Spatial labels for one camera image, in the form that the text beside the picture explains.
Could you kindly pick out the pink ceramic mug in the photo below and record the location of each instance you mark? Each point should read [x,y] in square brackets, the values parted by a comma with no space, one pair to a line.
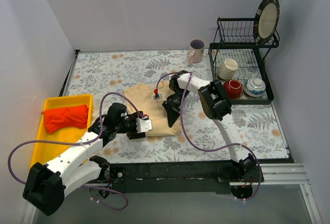
[196,51]

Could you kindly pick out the red bowl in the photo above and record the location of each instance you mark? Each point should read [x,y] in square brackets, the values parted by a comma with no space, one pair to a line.
[233,88]

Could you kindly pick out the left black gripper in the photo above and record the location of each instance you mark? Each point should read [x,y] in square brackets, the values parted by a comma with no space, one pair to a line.
[132,126]

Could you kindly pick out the black wire dish rack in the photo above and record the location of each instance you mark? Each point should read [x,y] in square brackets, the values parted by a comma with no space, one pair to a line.
[234,39]

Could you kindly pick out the black rimmed beige plate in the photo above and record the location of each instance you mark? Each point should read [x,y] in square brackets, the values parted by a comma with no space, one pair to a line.
[265,21]

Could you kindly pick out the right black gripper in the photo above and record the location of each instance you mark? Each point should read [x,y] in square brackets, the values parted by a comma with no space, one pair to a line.
[174,102]

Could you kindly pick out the beige t shirt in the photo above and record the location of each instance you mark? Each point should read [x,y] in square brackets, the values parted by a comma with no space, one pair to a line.
[142,96]

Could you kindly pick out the aluminium frame rail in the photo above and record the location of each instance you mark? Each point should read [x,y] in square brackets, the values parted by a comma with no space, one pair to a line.
[285,196]

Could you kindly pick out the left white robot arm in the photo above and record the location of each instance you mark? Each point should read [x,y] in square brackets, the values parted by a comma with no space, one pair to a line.
[48,184]

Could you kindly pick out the yellow plastic tray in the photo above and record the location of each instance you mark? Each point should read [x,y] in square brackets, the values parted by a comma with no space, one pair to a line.
[69,134]

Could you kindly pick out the orange red cloth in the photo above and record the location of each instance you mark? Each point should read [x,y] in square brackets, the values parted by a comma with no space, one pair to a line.
[58,118]

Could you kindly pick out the white blue patterned bowl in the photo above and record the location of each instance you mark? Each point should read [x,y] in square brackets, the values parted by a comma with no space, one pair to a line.
[254,87]

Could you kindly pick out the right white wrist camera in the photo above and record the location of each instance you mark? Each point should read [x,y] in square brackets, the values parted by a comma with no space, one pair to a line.
[157,95]

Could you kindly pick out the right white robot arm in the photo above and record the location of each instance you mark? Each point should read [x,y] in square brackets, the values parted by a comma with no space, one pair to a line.
[217,106]

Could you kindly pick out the floral table mat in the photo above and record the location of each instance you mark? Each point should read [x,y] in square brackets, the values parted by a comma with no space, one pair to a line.
[106,75]

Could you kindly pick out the cream ceramic cup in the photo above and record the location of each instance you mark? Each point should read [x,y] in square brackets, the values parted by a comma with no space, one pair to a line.
[227,69]

